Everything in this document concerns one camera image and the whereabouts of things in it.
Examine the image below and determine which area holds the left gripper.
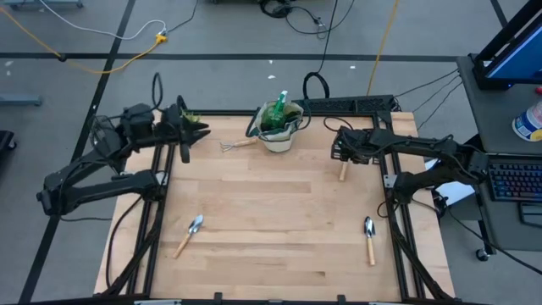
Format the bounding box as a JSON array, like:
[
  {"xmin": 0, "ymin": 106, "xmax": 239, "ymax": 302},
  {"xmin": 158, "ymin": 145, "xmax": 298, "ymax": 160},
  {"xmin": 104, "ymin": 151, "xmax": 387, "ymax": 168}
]
[{"xmin": 163, "ymin": 103, "xmax": 212, "ymax": 165}]

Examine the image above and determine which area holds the green plastic spray bottle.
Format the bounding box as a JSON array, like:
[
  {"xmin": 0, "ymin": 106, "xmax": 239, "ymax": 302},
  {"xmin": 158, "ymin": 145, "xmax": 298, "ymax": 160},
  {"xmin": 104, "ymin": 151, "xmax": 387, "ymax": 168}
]
[{"xmin": 260, "ymin": 90, "xmax": 297, "ymax": 132}]

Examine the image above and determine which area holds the wooden handled metal trowel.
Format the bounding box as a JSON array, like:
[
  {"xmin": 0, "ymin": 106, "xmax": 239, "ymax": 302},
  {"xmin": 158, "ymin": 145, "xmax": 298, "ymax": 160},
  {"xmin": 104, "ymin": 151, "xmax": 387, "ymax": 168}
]
[
  {"xmin": 362, "ymin": 215, "xmax": 377, "ymax": 267},
  {"xmin": 172, "ymin": 213, "xmax": 205, "ymax": 259}
]

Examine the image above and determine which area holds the beige green gardening tote bag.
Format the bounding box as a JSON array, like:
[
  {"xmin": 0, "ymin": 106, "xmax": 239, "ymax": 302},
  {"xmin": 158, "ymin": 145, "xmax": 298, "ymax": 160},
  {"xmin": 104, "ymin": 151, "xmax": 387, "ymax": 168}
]
[{"xmin": 245, "ymin": 99, "xmax": 312, "ymax": 153}]

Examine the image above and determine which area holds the artificial plant in white pot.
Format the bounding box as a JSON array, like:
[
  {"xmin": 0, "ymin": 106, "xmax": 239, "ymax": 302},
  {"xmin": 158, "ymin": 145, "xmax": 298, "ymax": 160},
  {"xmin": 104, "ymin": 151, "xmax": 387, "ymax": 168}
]
[{"xmin": 181, "ymin": 108, "xmax": 202, "ymax": 124}]

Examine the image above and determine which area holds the black mesh box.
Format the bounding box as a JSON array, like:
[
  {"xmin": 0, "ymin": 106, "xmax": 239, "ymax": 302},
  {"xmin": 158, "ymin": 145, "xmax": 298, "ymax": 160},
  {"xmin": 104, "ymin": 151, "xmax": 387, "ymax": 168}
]
[{"xmin": 88, "ymin": 114, "xmax": 128, "ymax": 152}]

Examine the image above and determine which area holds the white paper sheet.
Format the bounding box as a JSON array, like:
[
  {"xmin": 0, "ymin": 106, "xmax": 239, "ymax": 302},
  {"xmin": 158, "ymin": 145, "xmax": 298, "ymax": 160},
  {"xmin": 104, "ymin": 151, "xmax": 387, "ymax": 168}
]
[{"xmin": 425, "ymin": 158, "xmax": 476, "ymax": 207}]

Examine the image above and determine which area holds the gray equipment cart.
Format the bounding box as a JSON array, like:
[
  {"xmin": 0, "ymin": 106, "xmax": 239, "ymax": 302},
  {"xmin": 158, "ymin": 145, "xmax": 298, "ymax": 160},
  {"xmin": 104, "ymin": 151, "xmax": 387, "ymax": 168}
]
[{"xmin": 455, "ymin": 54, "xmax": 542, "ymax": 262}]

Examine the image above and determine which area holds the black backlit keyboard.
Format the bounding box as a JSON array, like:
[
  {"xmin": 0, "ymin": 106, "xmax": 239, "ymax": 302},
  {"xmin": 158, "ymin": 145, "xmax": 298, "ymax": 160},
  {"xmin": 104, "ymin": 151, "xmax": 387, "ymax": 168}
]
[{"xmin": 486, "ymin": 160, "xmax": 542, "ymax": 202}]

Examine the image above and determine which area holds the white blue wipes canister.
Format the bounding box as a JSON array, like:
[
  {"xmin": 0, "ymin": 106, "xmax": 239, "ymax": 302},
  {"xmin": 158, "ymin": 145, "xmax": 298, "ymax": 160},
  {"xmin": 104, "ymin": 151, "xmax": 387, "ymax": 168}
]
[{"xmin": 511, "ymin": 100, "xmax": 542, "ymax": 143}]

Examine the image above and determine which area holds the gray furniture base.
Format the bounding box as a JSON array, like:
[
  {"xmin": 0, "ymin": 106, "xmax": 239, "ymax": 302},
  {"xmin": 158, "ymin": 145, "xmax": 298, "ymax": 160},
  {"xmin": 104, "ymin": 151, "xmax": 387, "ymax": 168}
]
[
  {"xmin": 0, "ymin": 93, "xmax": 43, "ymax": 108},
  {"xmin": 3, "ymin": 0, "xmax": 84, "ymax": 10}
]

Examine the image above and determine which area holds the black computer monitor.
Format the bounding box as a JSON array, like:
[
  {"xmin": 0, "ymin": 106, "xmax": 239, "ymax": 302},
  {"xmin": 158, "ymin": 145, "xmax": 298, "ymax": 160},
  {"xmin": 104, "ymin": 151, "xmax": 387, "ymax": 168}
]
[{"xmin": 472, "ymin": 0, "xmax": 542, "ymax": 91}]

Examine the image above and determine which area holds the black chair base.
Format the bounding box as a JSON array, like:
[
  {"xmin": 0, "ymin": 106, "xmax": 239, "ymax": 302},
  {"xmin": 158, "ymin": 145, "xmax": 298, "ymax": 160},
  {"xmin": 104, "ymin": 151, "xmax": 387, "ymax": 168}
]
[{"xmin": 0, "ymin": 130, "xmax": 18, "ymax": 152}]

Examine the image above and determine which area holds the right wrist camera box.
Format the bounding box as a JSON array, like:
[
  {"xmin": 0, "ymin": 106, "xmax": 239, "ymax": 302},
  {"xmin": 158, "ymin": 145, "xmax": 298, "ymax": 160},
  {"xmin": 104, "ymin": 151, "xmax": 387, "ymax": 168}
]
[{"xmin": 331, "ymin": 134, "xmax": 351, "ymax": 164}]

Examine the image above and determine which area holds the black aluminium table frame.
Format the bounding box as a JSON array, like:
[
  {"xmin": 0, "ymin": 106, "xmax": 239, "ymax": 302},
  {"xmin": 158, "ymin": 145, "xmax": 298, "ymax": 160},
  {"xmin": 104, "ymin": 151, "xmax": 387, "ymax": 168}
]
[{"xmin": 101, "ymin": 93, "xmax": 458, "ymax": 305}]

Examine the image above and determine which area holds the black perforated cable tray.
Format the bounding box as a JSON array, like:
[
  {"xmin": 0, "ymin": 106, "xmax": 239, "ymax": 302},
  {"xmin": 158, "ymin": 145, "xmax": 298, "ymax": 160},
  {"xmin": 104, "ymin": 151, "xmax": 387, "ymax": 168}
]
[{"xmin": 294, "ymin": 95, "xmax": 397, "ymax": 114}]

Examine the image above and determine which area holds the yellow floor extension cable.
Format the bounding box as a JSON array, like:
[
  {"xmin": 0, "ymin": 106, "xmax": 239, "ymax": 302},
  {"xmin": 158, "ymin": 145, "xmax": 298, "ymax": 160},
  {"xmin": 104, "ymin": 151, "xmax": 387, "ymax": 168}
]
[{"xmin": 0, "ymin": 6, "xmax": 169, "ymax": 75}]

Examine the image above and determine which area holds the yellow hanging cord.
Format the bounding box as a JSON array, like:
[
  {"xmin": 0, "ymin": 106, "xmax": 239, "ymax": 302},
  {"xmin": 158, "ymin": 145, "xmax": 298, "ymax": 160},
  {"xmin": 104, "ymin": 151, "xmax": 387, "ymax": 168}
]
[{"xmin": 366, "ymin": 0, "xmax": 401, "ymax": 97}]

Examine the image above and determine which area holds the black hanging cable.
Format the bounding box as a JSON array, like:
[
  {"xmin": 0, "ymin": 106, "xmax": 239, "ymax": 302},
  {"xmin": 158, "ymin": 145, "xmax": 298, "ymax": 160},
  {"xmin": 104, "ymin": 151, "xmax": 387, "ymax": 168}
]
[{"xmin": 301, "ymin": 0, "xmax": 340, "ymax": 101}]

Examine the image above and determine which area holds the white floor cable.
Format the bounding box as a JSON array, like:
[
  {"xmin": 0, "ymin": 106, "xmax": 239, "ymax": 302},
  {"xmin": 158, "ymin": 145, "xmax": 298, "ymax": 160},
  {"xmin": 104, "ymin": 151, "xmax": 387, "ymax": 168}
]
[{"xmin": 37, "ymin": 0, "xmax": 168, "ymax": 42}]

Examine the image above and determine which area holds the black floor cable bundle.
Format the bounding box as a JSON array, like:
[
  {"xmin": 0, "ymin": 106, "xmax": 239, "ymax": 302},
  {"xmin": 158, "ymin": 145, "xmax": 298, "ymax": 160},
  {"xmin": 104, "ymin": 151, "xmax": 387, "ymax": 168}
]
[{"xmin": 257, "ymin": 0, "xmax": 329, "ymax": 38}]

